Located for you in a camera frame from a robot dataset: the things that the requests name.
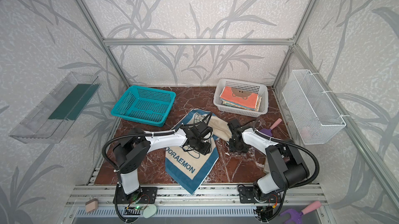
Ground blue cream Doraemon towel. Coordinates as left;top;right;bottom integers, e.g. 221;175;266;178
165;109;232;195

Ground white plastic basket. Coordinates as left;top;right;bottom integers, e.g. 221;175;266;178
214;79;269;118

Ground brown red bear towel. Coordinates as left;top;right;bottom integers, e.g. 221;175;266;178
220;86;259;101

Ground teal plastic basket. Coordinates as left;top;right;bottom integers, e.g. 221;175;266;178
111;86;176;127

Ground orange bunny pattern towel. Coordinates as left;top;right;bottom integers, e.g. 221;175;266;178
221;98;261;111

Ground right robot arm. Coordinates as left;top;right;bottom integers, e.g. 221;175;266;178
227;119;320;200

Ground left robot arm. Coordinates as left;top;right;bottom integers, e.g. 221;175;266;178
101;121;213;196

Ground grey rectangular block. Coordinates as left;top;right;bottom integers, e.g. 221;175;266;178
263;160;270;174

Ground pale green oval pad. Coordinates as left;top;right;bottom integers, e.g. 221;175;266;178
142;204;157;218

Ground brown sponge block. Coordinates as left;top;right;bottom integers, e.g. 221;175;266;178
85;199;99;213

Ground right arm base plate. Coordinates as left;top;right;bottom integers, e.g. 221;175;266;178
237;185;282;205

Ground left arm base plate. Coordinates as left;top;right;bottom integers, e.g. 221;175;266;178
113;186;158;204

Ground white wire mesh basket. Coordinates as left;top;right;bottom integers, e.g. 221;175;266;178
282;69;346;145

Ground clear acrylic wall shelf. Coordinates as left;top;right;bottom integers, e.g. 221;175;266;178
9;72;101;144

